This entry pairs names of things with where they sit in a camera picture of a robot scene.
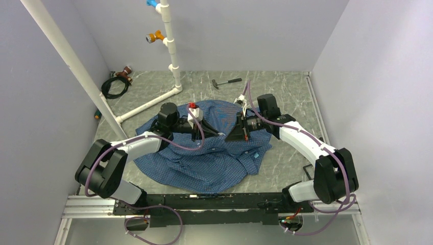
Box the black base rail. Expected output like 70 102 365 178
113 192 313 228

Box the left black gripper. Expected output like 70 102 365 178
170 117 218 142

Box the blue checkered shirt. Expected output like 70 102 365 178
134 100 272 193

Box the black handled hammer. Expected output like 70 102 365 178
211 78 242 89

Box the white PVC pipe frame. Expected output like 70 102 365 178
21 0 183 139

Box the blue hose nozzle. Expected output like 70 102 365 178
146 0 159 8

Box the green orange screwdriver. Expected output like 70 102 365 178
93 110 102 119

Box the orange hose nozzle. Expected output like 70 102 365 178
146 30 165 43

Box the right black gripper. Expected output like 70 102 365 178
225 111 267 142

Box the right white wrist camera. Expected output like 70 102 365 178
233 94 247 115

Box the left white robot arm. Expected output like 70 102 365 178
75 103 220 214

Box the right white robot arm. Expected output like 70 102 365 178
225 94 359 212

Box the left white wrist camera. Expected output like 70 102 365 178
187 107 203 128

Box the coiled black hose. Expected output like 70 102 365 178
101 76 131 100

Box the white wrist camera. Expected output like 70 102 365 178
187 107 203 128
233 94 247 115

